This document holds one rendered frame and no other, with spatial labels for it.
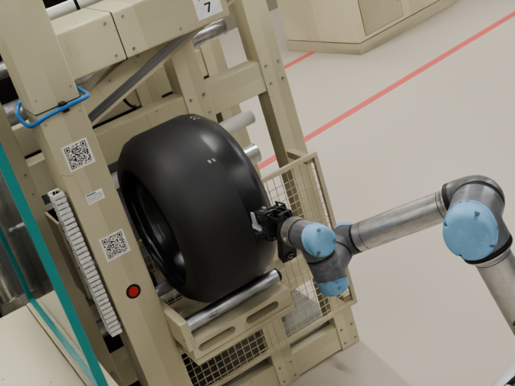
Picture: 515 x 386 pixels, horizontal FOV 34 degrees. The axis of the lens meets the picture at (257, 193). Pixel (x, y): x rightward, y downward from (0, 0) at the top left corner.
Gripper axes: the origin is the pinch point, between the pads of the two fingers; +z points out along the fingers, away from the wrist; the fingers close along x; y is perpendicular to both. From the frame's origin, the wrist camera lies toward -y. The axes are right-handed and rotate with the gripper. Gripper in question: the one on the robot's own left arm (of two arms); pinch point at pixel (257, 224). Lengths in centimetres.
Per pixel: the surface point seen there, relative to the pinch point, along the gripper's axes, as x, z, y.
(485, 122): -261, 213, -91
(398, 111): -250, 287, -82
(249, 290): 0.0, 23.7, -27.0
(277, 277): -9.9, 23.5, -27.5
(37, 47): 33, 20, 63
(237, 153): -7.6, 14.6, 16.6
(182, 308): 14, 53, -34
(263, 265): -3.8, 15.6, -18.1
